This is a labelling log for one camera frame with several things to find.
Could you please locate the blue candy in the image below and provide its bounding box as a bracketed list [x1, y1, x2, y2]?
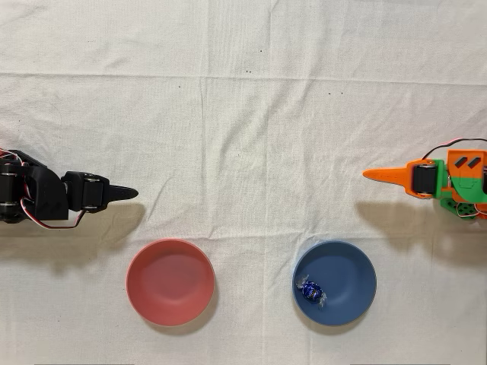
[295, 273, 328, 309]

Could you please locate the red bowl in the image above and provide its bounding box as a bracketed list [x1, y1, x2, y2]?
[126, 238, 216, 327]

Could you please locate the blue bowl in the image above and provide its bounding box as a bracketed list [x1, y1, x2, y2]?
[291, 240, 378, 327]

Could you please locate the white wrinkled table cloth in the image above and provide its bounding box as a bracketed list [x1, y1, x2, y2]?
[0, 0, 487, 365]

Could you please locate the thin black gripper wire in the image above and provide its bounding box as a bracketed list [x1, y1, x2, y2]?
[422, 138, 487, 161]

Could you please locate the red white black servo cable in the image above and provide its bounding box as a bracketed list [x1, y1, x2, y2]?
[21, 196, 87, 230]

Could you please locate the red white wire bundle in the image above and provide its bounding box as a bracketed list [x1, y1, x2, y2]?
[0, 148, 30, 167]

